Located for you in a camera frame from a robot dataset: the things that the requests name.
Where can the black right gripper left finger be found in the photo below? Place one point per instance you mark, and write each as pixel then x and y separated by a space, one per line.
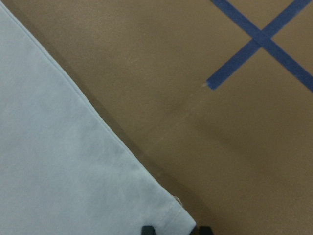
pixel 148 230

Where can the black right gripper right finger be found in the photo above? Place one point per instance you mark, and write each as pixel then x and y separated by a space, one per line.
pixel 205 230

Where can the light blue t-shirt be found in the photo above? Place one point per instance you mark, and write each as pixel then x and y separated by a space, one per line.
pixel 63 171

